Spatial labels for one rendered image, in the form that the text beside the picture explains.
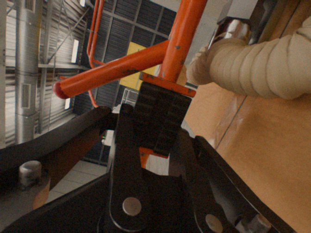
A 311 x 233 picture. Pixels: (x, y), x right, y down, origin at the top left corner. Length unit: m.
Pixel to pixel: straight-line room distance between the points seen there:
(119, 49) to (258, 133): 10.87
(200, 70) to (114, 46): 10.92
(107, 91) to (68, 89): 11.07
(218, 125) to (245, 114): 0.06
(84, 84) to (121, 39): 10.92
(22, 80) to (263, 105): 6.12
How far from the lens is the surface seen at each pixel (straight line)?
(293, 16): 0.27
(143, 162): 0.18
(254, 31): 0.22
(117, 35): 11.17
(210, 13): 1.28
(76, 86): 0.18
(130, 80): 7.50
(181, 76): 1.70
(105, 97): 11.43
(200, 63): 0.19
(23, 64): 6.02
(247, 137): 0.21
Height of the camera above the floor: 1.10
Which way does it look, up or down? 8 degrees down
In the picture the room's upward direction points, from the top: 73 degrees counter-clockwise
